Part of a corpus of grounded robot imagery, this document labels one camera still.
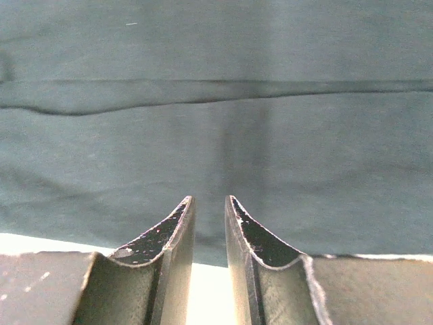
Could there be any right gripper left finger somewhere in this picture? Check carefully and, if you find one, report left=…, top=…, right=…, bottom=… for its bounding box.
left=1, top=196, right=196, bottom=324

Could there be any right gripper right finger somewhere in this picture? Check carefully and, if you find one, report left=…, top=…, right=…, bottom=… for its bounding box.
left=225, top=196, right=432, bottom=324

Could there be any black t-shirt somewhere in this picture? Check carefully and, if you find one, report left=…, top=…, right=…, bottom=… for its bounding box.
left=1, top=1, right=432, bottom=265

